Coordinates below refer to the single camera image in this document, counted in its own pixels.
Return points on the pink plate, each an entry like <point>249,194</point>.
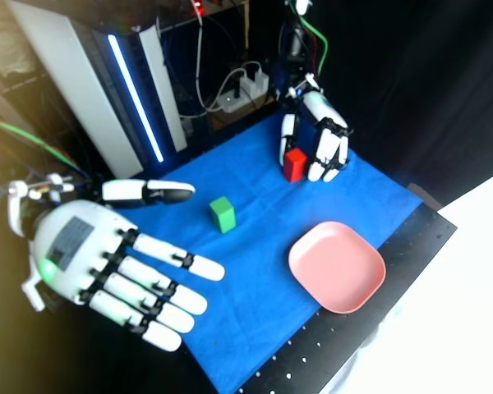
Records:
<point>337,267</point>

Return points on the white power strip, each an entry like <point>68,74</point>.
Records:
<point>232,102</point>

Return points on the green block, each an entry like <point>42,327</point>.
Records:
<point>222,215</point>

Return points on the red block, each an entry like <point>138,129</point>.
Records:
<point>293,164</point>

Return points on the white tower with blue light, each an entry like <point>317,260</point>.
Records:
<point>78,82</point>

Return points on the blue cloth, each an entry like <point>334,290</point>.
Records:
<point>263,213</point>

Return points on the beige fabric bundle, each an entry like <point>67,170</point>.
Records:
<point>8,45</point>

